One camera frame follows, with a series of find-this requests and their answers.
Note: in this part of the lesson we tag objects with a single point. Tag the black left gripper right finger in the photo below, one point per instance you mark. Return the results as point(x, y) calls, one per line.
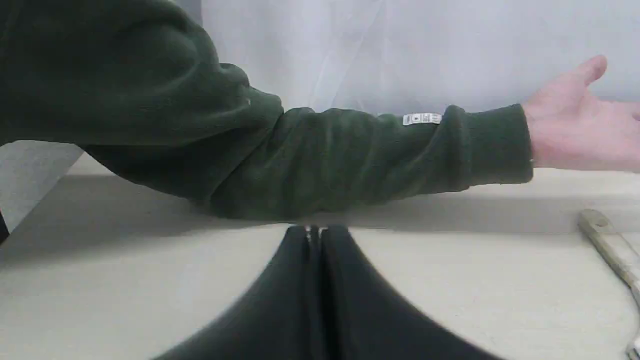
point(367, 319)

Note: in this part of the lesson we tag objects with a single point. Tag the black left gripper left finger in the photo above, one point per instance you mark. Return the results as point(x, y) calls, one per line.
point(276, 318)

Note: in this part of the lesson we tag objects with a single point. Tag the wide wooden paint brush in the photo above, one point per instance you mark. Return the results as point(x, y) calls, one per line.
point(613, 247)

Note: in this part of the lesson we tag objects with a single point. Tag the dark green sleeved forearm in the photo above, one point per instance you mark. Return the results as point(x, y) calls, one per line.
point(137, 84)

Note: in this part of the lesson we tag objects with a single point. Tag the open bare human hand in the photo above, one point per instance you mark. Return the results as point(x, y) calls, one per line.
point(572, 129)

